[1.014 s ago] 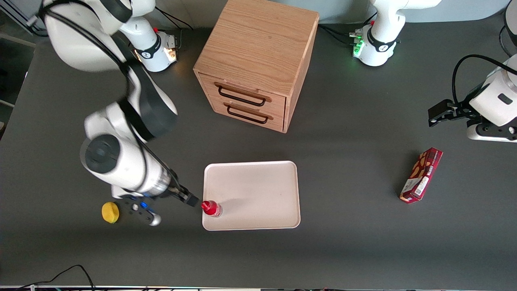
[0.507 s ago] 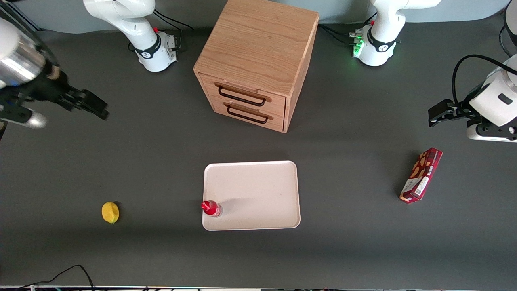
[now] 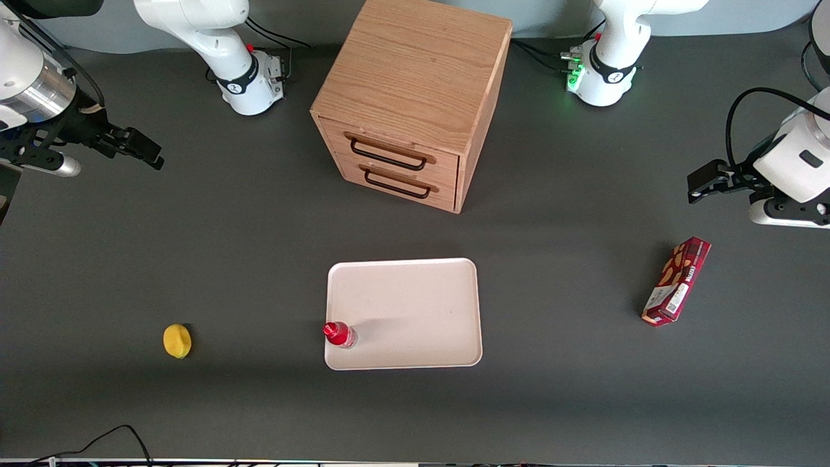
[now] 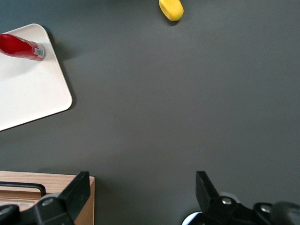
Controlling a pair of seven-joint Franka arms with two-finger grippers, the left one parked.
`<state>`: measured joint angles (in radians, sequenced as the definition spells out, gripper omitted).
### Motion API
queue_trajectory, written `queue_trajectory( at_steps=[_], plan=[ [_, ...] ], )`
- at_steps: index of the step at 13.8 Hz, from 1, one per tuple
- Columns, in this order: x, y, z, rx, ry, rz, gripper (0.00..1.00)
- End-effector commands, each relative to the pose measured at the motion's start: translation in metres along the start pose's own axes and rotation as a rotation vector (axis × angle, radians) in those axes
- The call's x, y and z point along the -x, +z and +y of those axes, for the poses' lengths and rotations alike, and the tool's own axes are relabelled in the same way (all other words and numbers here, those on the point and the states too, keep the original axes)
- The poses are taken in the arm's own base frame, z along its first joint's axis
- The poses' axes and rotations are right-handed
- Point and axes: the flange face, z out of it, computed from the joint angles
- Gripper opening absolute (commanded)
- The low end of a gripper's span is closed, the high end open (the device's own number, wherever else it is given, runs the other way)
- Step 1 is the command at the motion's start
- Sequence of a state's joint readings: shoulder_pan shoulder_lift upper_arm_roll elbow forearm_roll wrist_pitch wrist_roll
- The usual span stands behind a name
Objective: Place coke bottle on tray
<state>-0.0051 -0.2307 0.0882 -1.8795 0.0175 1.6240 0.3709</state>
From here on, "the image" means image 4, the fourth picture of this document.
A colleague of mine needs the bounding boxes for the wooden drawer cabinet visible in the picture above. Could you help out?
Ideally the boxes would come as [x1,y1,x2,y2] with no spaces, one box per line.
[0,170,96,225]

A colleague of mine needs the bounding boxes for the wooden drawer front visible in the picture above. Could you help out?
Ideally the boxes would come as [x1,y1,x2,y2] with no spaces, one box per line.
[0,180,71,207]

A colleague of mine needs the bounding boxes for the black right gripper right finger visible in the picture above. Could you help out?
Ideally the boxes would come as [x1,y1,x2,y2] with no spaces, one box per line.
[195,171,261,225]

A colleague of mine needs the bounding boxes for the red coke bottle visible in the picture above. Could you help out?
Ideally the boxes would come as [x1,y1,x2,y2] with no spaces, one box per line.
[0,33,47,62]

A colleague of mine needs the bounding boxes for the white rectangular tray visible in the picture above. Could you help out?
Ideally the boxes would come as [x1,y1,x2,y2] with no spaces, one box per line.
[0,23,73,132]

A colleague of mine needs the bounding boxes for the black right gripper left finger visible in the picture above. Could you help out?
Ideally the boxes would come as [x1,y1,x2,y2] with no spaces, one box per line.
[32,171,91,225]

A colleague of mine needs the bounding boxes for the yellow lemon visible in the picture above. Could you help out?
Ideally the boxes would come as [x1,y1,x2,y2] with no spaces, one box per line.
[158,0,185,22]

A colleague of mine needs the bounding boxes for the black drawer handle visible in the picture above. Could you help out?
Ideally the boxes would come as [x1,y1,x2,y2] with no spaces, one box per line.
[0,181,47,197]

